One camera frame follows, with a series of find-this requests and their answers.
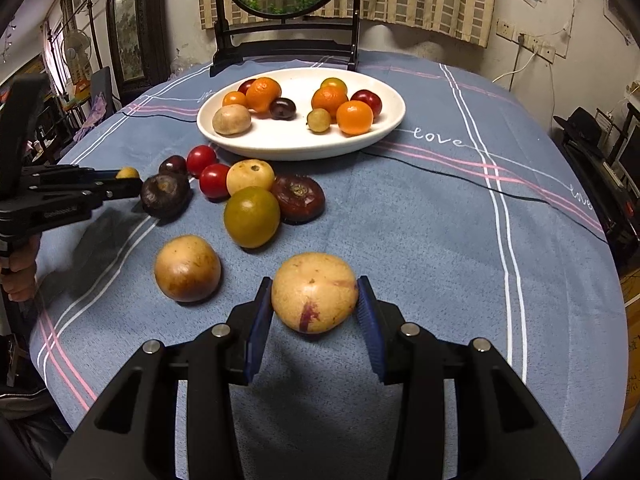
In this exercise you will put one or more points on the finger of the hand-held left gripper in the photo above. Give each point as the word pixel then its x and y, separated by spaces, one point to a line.
pixel 100 175
pixel 122 188

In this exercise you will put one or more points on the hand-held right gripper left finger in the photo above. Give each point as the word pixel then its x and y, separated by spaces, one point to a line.
pixel 257 330

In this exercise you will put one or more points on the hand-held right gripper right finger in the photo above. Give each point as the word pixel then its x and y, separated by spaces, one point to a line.
pixel 369 330

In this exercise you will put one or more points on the pale fruit with purple blotch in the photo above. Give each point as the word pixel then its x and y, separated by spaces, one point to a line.
pixel 314 292

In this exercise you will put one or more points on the pale tan round fruit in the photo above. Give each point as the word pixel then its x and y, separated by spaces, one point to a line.
pixel 231 120

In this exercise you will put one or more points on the small orange tangerine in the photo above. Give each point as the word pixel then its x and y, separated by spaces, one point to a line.
pixel 234 99

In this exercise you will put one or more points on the white ceramic plate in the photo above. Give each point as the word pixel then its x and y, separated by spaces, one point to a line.
pixel 300 142

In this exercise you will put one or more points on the person's left hand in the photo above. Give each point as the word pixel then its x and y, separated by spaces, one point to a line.
pixel 22 270

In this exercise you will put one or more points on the dark purple fruit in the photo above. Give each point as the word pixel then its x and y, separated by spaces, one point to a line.
pixel 165 196

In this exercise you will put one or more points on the dark plum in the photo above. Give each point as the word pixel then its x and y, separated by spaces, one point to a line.
pixel 172 165
pixel 283 109

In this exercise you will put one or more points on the red tomato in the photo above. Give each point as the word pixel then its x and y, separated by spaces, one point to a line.
pixel 215 181
pixel 201 159

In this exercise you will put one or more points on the blue striped tablecloth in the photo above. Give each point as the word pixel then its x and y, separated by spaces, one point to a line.
pixel 440 260

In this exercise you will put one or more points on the yellow green citrus fruit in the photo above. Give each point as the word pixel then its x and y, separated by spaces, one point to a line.
pixel 251 217

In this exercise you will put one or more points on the white standing fan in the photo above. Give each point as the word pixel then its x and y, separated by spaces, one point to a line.
pixel 79 52

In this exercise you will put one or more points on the pale yellow round fruit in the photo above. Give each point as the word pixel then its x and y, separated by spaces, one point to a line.
pixel 250 176

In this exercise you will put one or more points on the dark brown fruit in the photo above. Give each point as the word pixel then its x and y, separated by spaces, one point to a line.
pixel 298 199

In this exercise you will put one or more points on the dark wooden framed painting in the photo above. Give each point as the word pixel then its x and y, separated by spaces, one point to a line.
pixel 135 25

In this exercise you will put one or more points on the red plum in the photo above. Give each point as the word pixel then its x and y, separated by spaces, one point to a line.
pixel 369 101
pixel 245 86

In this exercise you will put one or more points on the person's dark jacket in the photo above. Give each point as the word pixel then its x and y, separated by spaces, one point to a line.
pixel 25 410

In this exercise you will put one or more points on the small yellow green fruit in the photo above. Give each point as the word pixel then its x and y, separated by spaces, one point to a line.
pixel 318 121

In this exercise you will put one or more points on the round screen on black stand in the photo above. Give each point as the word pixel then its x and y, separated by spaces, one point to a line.
pixel 285 55

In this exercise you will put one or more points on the green orange tangerine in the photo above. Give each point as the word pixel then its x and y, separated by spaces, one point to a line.
pixel 334 84

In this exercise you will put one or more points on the black equipment rack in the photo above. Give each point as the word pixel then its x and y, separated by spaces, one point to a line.
pixel 622 185

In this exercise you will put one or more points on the black hat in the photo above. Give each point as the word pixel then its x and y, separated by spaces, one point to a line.
pixel 580 127

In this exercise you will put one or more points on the white wall power strip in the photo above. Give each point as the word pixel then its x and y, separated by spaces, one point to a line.
pixel 537 48

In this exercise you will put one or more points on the white wall socket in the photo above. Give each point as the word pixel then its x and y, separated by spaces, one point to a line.
pixel 505 29

